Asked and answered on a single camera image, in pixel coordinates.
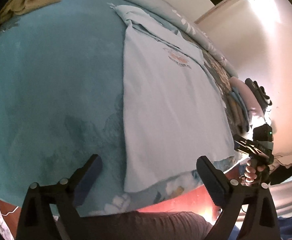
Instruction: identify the white printed t-shirt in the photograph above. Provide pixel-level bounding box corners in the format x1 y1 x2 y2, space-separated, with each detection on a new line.
114 5 234 193

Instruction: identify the folded clothes stack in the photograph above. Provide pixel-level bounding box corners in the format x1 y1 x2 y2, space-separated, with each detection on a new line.
230 76 272 128

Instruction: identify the person's right hand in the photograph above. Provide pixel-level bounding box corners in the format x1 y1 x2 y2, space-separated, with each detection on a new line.
241 159 266 186

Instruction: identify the person's dark trousers leg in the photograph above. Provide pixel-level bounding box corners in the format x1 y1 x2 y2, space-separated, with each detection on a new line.
53 211 214 240

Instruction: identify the teal floral bed sheet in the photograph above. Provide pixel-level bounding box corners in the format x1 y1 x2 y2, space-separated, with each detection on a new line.
0 0 244 217

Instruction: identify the blue floral duvet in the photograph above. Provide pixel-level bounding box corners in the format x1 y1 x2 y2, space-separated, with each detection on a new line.
43 0 239 79

